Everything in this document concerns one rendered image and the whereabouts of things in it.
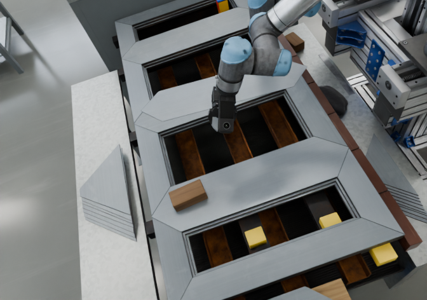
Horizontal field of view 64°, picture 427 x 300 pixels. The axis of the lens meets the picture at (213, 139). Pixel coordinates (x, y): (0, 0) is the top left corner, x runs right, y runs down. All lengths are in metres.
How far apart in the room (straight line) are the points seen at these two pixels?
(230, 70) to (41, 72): 2.81
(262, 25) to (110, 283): 1.00
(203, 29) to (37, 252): 1.70
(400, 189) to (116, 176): 1.09
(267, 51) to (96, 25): 1.37
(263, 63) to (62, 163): 2.06
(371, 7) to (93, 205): 1.42
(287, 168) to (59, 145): 2.02
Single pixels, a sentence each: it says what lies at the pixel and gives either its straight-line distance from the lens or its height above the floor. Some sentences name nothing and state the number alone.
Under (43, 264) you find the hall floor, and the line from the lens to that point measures 2.47.
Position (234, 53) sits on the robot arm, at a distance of 0.91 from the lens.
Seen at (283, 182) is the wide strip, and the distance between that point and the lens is 1.22.
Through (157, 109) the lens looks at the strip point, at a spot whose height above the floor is 0.85.
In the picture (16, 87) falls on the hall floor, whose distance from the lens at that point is 3.62.
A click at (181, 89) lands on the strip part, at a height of 0.85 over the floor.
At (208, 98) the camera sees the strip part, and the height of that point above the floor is 0.85.
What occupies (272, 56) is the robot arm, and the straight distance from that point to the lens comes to 0.96.
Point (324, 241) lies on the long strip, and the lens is 1.15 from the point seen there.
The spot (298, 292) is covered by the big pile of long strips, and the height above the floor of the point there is 0.85.
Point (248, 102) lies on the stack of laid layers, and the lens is 1.44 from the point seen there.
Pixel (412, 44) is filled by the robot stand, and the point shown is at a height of 1.04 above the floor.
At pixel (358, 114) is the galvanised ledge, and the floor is 0.68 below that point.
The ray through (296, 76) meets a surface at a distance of 1.51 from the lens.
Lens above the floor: 1.94
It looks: 54 degrees down
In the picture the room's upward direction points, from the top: 18 degrees counter-clockwise
